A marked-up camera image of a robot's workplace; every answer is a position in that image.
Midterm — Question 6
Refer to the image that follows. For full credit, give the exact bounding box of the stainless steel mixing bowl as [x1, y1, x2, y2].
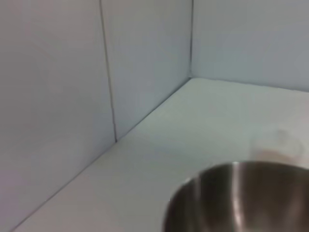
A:
[164, 161, 309, 232]

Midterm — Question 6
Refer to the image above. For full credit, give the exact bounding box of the clear plastic cup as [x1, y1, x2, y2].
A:
[250, 128, 305, 165]

